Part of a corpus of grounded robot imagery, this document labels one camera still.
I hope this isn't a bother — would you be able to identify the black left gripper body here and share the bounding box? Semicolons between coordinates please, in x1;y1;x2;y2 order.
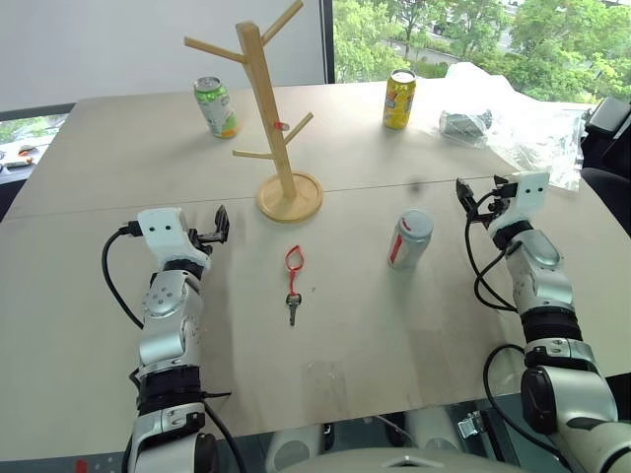
184;227;221;253

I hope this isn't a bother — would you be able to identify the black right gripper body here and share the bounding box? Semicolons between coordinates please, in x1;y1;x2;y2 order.
472;180;518;226

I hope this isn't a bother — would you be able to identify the clear plastic bag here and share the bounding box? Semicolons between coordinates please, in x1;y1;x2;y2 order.
433;61;586;192

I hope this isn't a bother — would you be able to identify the dark packet in plastic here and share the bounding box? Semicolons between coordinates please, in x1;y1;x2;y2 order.
439;108;495;149

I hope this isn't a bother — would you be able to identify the silver and red drink can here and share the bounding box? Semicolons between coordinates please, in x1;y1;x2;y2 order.
386;208;436;270

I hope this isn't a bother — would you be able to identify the black office chair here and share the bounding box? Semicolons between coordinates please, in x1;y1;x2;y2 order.
578;97;631;238

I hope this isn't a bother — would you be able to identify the green drink can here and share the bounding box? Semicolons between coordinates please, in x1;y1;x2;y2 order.
192;76;240;140

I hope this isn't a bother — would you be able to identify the wooden tree-shaped hanger stand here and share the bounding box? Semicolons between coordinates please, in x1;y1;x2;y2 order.
183;0;325;224

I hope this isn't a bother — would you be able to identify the yellow drink can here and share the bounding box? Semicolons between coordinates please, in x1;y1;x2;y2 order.
383;68;418;131

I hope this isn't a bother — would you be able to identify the grey robot torso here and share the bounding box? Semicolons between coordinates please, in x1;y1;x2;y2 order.
279;444;537;473

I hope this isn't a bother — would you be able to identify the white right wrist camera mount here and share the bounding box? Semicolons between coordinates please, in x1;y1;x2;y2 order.
485;170;551;234

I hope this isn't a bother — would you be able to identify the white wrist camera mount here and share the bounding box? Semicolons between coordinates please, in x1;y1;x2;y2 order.
485;170;551;234
136;206;214;271

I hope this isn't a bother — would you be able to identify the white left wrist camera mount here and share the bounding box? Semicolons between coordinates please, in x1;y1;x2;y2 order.
136;206;214;271

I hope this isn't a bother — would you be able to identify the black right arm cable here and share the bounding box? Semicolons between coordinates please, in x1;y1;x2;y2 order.
464;190;523;312

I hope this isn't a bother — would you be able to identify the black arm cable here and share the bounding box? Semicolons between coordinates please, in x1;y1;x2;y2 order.
101;222;145;330
464;190;523;312

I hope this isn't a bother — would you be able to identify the silver key with red strap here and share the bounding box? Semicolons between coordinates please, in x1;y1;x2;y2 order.
283;243;307;327

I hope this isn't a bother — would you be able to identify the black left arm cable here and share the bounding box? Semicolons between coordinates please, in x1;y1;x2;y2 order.
101;222;145;330

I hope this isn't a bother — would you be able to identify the dark window frame post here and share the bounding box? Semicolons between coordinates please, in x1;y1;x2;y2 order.
321;0;337;86

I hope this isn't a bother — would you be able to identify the silver metal table bracket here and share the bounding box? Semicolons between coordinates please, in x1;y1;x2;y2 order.
456;412;487;438

